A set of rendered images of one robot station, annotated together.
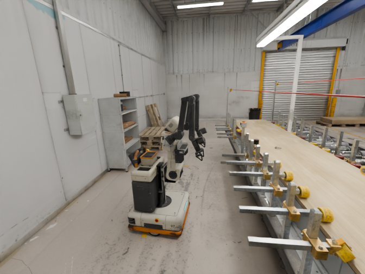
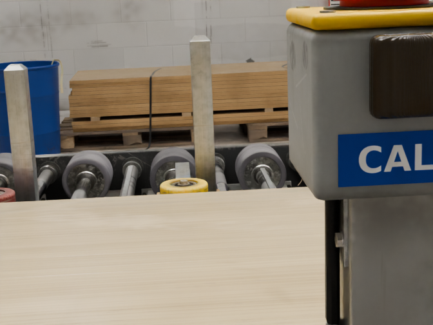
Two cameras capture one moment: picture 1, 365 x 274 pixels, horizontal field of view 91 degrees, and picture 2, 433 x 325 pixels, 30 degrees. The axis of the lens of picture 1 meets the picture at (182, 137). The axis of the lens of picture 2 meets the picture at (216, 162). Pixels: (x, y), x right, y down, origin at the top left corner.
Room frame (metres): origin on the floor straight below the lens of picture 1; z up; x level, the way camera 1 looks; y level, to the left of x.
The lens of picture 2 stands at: (2.61, -0.55, 1.23)
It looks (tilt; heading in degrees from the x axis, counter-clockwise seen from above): 13 degrees down; 260
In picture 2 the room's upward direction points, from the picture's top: 2 degrees counter-clockwise
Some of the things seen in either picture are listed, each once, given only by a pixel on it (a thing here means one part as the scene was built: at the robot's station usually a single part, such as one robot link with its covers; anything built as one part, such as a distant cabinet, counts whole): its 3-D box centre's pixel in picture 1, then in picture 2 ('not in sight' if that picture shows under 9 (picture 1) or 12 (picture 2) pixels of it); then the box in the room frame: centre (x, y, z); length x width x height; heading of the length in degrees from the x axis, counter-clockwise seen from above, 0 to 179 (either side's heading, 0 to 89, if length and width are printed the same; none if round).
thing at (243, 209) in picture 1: (281, 211); not in sight; (0.95, -0.59, 0.95); 0.50 x 0.04 x 0.04; 82
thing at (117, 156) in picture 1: (123, 132); not in sight; (4.04, 1.36, 0.78); 0.90 x 0.45 x 1.55; 172
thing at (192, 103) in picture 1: (192, 118); not in sight; (1.77, -0.10, 1.40); 0.11 x 0.06 x 0.43; 168
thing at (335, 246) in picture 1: (339, 247); not in sight; (0.68, -0.72, 0.95); 0.10 x 0.04 x 0.10; 82
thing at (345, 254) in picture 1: (342, 250); not in sight; (0.68, -0.74, 0.93); 0.09 x 0.08 x 0.09; 82
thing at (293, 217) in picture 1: (290, 210); not in sight; (0.96, -0.66, 0.95); 0.14 x 0.06 x 0.05; 172
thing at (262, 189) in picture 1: (268, 189); not in sight; (1.20, -0.63, 0.95); 0.50 x 0.04 x 0.04; 82
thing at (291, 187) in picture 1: (287, 216); not in sight; (0.98, -0.66, 0.88); 0.04 x 0.04 x 0.48; 82
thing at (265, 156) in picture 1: (263, 178); not in sight; (1.48, -0.72, 0.89); 0.04 x 0.04 x 0.48; 82
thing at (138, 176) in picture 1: (152, 179); not in sight; (2.10, 0.40, 0.59); 0.55 x 0.34 x 0.83; 168
